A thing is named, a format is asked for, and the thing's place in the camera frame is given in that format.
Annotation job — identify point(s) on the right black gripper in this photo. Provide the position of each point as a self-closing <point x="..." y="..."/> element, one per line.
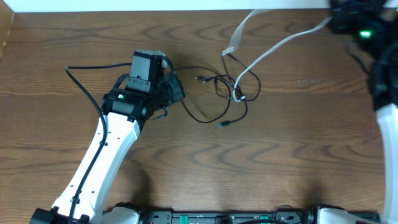
<point x="347" y="10"/>

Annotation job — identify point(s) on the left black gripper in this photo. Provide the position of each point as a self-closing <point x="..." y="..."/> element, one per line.
<point x="176" y="88"/>

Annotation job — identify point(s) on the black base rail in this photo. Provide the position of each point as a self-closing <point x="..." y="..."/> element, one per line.
<point x="224" y="217"/>

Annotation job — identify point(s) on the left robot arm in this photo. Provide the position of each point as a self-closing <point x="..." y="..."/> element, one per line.
<point x="151" y="85"/>

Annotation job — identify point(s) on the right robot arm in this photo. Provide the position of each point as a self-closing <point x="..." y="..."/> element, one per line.
<point x="382" y="86"/>

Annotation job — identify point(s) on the wooden panel at left edge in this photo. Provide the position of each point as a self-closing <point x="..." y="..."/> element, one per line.
<point x="6" y="20"/>

